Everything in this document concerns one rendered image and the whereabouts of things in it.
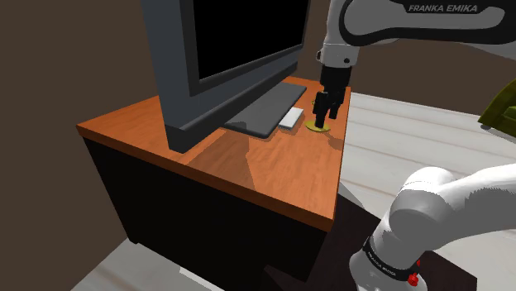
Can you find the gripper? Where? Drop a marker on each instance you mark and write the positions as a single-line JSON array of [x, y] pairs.
[[335, 78]]

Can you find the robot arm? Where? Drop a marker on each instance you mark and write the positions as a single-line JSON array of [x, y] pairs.
[[427, 209]]

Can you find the yellow flat disc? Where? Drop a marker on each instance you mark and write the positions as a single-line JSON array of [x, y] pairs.
[[311, 127]]

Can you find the white flat remote control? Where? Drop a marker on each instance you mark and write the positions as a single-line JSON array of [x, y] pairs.
[[291, 118]]

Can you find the wooden top dark cabinet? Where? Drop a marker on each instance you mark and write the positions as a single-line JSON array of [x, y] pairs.
[[290, 169]]

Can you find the dark grey television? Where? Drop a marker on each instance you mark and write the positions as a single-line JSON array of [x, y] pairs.
[[181, 76]]

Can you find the olive green armchair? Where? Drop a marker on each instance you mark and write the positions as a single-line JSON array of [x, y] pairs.
[[502, 111]]

